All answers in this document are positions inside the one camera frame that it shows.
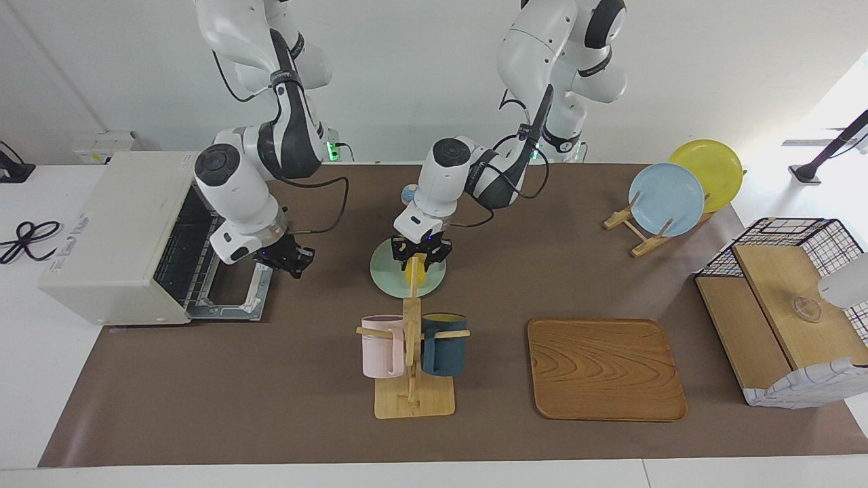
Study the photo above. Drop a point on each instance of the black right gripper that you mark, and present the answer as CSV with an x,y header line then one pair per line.
x,y
279,252

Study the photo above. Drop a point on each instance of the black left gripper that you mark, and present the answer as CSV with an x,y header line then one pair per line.
x,y
422,244

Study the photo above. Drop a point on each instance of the yellow corn cob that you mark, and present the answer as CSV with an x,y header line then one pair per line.
x,y
422,271

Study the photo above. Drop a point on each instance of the pale green plate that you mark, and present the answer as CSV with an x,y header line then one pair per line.
x,y
386,274

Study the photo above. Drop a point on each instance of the glass oven door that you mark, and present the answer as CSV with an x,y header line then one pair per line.
x,y
230,298

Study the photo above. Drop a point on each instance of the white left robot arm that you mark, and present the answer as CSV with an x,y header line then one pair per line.
x,y
529,47

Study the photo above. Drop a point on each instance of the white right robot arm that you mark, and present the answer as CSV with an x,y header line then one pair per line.
x,y
230,176

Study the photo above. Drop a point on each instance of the white toaster oven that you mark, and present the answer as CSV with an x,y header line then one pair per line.
x,y
115,237

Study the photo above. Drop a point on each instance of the small blue call bell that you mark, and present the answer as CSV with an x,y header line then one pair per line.
x,y
408,195

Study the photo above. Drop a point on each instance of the dark blue mug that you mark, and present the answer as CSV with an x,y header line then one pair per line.
x,y
444,352

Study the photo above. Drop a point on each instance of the pink mug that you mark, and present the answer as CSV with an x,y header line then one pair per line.
x,y
380,352

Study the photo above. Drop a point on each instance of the brown table mat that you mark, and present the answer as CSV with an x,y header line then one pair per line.
x,y
271,393

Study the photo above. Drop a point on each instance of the wooden mug tree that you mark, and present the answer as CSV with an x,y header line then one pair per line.
x,y
413,400

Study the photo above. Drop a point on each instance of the brown wooden tray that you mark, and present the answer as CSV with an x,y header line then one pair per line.
x,y
603,369

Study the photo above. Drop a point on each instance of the wooden plate rack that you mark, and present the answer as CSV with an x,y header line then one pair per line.
x,y
644,245

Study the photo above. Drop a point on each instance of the white power box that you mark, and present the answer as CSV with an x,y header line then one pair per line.
x,y
108,146

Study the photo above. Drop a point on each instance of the light blue plate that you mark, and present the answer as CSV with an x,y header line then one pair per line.
x,y
668,196

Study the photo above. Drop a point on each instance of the black desk clamp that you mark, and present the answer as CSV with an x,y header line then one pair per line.
x,y
13,173

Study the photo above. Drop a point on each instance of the yellow plate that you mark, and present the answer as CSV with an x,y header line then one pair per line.
x,y
715,169

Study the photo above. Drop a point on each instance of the wooden step shelf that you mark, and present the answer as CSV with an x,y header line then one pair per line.
x,y
786,278

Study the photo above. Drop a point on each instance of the small clear glass dish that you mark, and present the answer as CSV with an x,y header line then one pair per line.
x,y
807,310

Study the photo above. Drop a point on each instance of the black stand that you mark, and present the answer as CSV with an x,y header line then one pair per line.
x,y
807,173

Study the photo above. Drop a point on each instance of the white rounded object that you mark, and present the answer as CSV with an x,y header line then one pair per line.
x,y
847,285

